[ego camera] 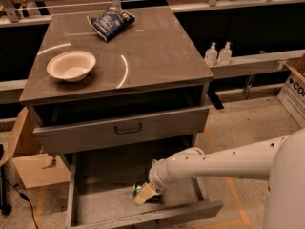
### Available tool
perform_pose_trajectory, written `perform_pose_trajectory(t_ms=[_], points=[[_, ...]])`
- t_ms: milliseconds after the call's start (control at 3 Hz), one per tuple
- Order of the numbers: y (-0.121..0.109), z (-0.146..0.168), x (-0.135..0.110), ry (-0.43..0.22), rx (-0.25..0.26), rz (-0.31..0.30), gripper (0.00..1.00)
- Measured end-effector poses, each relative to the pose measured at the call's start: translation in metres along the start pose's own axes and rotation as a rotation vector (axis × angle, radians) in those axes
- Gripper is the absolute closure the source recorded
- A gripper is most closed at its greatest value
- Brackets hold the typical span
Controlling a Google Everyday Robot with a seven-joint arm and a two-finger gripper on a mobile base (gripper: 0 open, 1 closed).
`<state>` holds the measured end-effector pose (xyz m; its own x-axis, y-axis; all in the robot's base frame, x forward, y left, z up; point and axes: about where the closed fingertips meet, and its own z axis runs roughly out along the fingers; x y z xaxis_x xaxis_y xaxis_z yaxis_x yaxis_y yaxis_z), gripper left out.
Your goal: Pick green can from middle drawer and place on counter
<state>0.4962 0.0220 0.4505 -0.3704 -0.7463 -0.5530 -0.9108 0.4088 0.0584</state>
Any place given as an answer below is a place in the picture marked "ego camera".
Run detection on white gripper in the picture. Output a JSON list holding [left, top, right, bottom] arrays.
[[133, 159, 169, 205]]

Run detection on crushed green soda can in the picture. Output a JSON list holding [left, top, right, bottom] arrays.
[[133, 182, 162, 205]]

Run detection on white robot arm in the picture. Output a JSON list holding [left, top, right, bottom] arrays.
[[134, 129, 305, 229]]

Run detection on grey open middle drawer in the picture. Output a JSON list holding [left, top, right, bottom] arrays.
[[65, 134, 224, 229]]

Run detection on grey drawer cabinet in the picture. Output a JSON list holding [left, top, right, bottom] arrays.
[[19, 6, 214, 155]]

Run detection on grey top drawer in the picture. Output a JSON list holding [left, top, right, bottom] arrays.
[[33, 106, 209, 154]]

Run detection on brown cardboard box left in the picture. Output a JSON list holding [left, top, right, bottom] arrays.
[[0, 108, 71, 188]]

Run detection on white paper bowl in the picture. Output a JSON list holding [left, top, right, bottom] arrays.
[[47, 51, 96, 82]]

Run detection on left clear sanitizer bottle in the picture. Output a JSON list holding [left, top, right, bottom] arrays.
[[204, 42, 217, 66]]

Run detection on clear sanitizer bottle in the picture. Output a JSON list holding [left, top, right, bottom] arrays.
[[204, 42, 217, 66], [217, 42, 232, 65]]

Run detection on right clear sanitizer bottle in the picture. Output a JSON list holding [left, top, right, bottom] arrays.
[[217, 42, 232, 65]]

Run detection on white printed cardboard box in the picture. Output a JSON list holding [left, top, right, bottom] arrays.
[[277, 54, 305, 128]]

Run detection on blue chip bag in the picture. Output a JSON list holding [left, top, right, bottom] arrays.
[[87, 7, 135, 42]]

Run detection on grey metal railing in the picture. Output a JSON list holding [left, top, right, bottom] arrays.
[[0, 0, 305, 29]]

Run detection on black power cable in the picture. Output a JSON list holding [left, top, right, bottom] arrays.
[[4, 178, 40, 229]]

